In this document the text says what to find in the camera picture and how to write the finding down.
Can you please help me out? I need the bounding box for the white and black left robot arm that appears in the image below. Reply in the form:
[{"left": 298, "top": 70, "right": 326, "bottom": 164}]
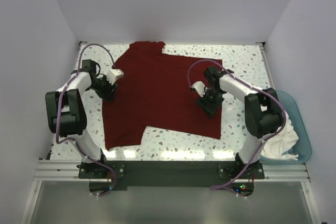
[{"left": 45, "top": 60, "right": 124, "bottom": 178}]

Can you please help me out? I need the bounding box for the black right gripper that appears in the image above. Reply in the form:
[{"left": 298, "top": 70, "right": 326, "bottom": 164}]
[{"left": 196, "top": 88, "right": 224, "bottom": 119}]

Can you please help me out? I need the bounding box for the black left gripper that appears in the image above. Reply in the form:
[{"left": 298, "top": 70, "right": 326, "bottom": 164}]
[{"left": 89, "top": 75, "right": 118, "bottom": 102}]

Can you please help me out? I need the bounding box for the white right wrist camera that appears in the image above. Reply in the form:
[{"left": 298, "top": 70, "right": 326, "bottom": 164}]
[{"left": 190, "top": 81, "right": 208, "bottom": 97}]

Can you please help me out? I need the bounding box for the white crumpled t-shirt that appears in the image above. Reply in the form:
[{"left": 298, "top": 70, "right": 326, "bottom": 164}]
[{"left": 261, "top": 112, "right": 299, "bottom": 161}]

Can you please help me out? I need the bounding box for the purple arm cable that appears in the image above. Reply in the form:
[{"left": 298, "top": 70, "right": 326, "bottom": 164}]
[
  {"left": 55, "top": 43, "right": 117, "bottom": 197},
  {"left": 188, "top": 59, "right": 287, "bottom": 191}
]

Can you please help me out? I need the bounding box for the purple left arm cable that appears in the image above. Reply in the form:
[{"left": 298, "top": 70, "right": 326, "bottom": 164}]
[{"left": 55, "top": 43, "right": 117, "bottom": 197}]

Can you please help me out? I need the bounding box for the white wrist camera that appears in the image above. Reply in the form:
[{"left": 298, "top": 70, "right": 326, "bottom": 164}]
[
  {"left": 190, "top": 81, "right": 208, "bottom": 97},
  {"left": 106, "top": 69, "right": 124, "bottom": 84}
]

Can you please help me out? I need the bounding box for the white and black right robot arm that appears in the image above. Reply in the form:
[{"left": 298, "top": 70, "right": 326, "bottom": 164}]
[{"left": 190, "top": 66, "right": 287, "bottom": 178}]

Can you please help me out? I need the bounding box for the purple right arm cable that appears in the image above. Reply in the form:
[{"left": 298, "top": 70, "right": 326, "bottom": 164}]
[{"left": 188, "top": 59, "right": 287, "bottom": 191}]

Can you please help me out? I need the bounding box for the translucent blue plastic basket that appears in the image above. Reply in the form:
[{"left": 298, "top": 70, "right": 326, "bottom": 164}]
[{"left": 260, "top": 90, "right": 312, "bottom": 165}]

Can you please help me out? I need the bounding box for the dark red t-shirt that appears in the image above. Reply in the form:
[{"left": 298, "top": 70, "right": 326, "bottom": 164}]
[{"left": 102, "top": 41, "right": 222, "bottom": 150}]

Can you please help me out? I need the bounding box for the aluminium extrusion rail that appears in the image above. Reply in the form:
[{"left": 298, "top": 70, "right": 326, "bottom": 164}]
[{"left": 21, "top": 159, "right": 321, "bottom": 223}]

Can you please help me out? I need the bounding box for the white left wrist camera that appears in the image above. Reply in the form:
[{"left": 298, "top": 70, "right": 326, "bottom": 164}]
[{"left": 106, "top": 69, "right": 124, "bottom": 84}]

